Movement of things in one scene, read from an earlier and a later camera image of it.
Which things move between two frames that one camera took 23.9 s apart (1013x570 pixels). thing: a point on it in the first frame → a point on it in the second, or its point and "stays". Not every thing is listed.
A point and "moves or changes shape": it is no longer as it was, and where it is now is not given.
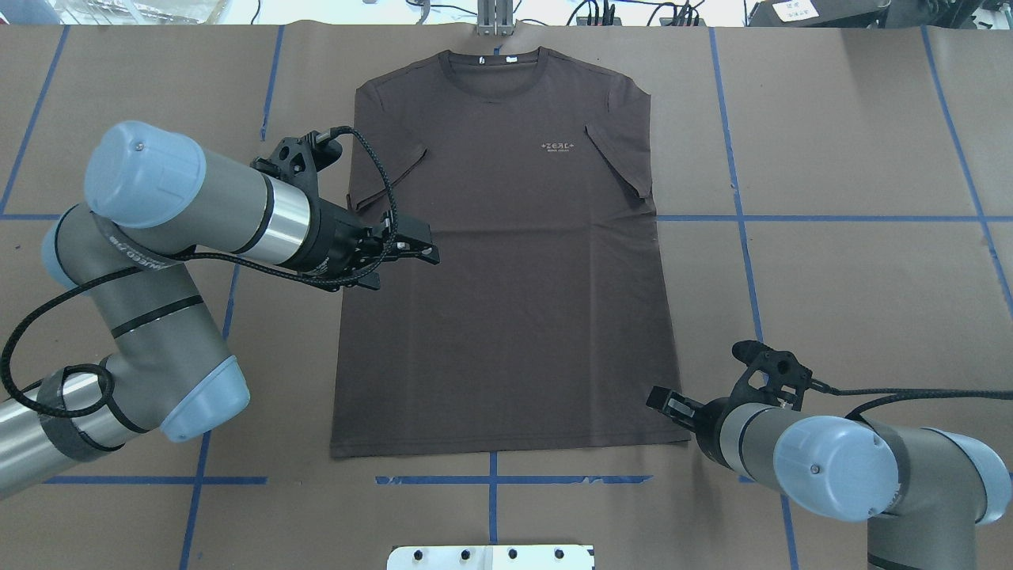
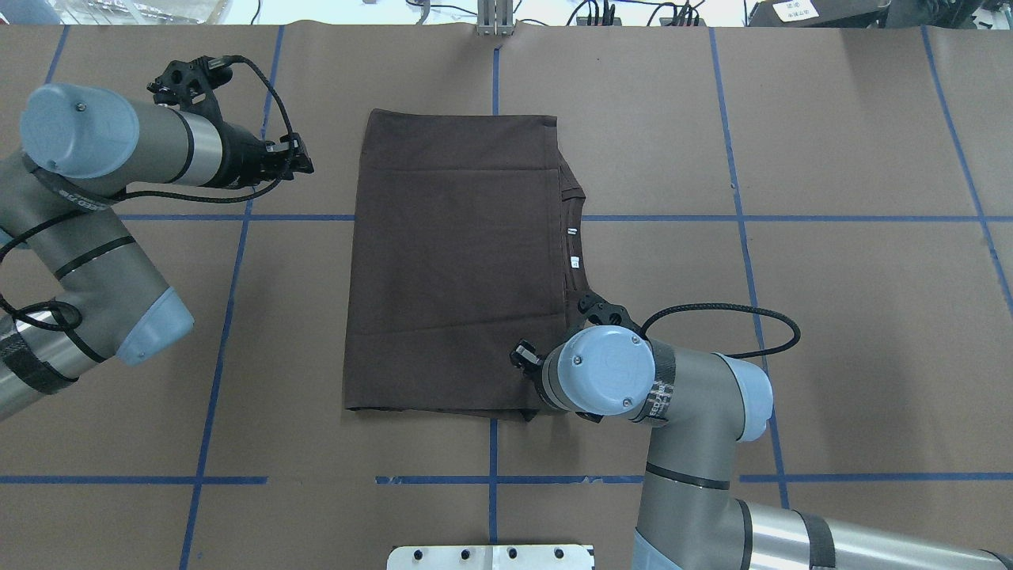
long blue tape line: x=744 y=245 stays
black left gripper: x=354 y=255 → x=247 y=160
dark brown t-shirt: x=547 y=319 moves or changes shape
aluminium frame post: x=495 y=17 stays
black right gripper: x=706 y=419 → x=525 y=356
